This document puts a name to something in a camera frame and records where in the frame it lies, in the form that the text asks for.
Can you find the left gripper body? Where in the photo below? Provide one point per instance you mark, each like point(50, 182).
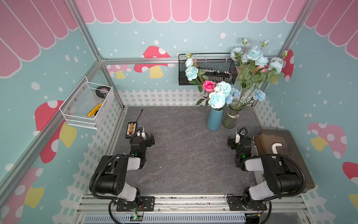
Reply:
point(148, 143)

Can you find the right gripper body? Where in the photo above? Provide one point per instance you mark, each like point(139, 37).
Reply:
point(234, 145)

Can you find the teal ceramic vase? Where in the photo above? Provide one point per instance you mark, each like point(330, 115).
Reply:
point(214, 120)

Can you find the blue carnation stem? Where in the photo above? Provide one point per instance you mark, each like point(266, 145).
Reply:
point(229, 99)
point(235, 93)

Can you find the light blue rose stem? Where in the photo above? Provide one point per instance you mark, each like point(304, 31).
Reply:
point(218, 96)

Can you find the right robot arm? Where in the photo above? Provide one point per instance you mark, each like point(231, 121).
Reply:
point(274, 158)

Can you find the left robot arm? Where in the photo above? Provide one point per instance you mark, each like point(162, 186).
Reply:
point(109, 179)

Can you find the clear glass vase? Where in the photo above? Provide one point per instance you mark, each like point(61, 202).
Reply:
point(232, 114)

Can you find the yellow utility knife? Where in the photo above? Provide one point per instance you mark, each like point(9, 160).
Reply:
point(94, 111)

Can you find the pink rose stem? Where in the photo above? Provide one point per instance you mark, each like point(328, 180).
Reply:
point(207, 87)

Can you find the black tape roll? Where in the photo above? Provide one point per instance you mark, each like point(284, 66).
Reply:
point(102, 91)

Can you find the socket bit set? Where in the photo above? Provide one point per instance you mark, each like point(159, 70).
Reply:
point(217, 76)

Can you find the green circuit board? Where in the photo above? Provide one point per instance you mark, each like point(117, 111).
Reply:
point(136, 218)

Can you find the light blue rose bouquet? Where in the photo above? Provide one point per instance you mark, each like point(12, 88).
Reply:
point(253, 69)

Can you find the white blue rose stem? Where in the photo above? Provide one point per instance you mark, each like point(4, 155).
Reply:
point(194, 75)

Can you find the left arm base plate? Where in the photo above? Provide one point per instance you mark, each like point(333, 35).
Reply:
point(143, 204)

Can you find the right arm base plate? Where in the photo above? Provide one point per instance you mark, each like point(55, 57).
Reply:
point(238, 203)

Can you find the white wire mesh basket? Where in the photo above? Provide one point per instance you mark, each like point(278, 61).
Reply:
point(81, 101)

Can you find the black wire mesh basket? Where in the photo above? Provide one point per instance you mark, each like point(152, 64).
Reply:
point(217, 67)

